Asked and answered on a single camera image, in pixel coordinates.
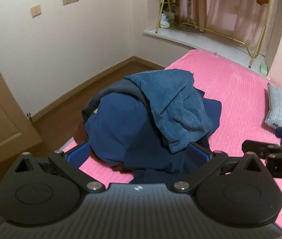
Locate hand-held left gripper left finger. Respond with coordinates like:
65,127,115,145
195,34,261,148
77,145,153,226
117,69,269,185
14,142,105,193

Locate white window sill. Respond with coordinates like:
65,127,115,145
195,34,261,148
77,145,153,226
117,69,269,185
142,27,271,75

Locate pink ribbed bed blanket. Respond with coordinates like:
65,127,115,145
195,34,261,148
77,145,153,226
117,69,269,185
62,49,282,232

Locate blue denim jeans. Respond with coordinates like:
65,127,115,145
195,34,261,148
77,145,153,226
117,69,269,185
125,69,214,154

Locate gold metal rack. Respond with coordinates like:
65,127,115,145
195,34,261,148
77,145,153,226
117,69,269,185
156,0,275,68

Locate pink curtain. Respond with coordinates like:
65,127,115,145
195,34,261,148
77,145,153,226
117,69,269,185
178,0,269,53

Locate white bag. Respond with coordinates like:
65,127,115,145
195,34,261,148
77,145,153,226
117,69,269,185
159,13,172,29

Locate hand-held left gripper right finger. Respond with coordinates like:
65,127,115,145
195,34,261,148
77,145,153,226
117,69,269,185
172,142,265,193

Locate navy blue garment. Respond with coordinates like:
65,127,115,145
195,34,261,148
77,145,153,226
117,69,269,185
83,90,222,185

